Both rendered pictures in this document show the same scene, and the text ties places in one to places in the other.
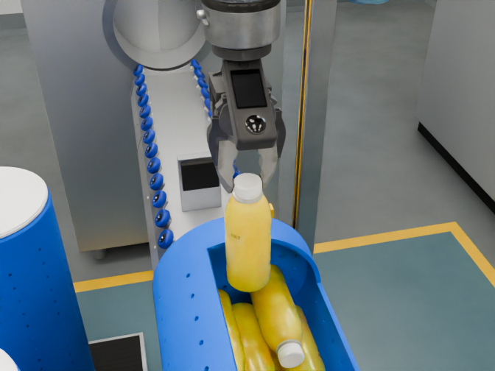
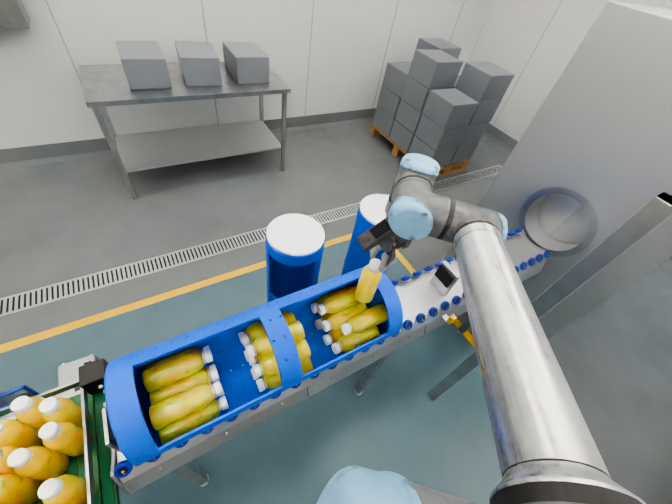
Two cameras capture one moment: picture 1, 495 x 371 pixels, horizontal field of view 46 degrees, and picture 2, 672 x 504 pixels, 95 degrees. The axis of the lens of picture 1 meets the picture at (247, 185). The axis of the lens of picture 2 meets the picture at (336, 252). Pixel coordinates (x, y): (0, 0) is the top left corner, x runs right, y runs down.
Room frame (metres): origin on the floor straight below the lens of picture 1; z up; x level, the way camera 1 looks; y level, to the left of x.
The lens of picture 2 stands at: (0.22, -0.52, 2.09)
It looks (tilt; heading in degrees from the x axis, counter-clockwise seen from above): 48 degrees down; 63
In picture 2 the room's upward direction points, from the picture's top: 13 degrees clockwise
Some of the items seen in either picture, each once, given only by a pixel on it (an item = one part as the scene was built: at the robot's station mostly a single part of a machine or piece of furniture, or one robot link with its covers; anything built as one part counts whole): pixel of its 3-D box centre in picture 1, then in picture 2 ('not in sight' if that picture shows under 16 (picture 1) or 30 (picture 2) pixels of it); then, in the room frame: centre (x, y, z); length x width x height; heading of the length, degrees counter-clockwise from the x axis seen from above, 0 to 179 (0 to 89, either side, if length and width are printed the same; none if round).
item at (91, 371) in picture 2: not in sight; (98, 378); (-0.26, 0.01, 0.95); 0.10 x 0.07 x 0.10; 103
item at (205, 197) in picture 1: (200, 183); (443, 279); (1.13, 0.11, 1.00); 0.10 x 0.04 x 0.15; 103
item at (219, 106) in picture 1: (241, 82); (395, 230); (0.66, 0.01, 1.51); 0.09 x 0.08 x 0.12; 12
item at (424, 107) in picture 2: not in sight; (431, 108); (2.77, 2.81, 0.59); 1.20 x 0.80 x 1.19; 103
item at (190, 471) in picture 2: not in sight; (191, 472); (-0.09, -0.23, 0.31); 0.06 x 0.06 x 0.63; 13
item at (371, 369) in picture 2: not in sight; (369, 373); (0.87, -0.02, 0.31); 0.06 x 0.06 x 0.63; 13
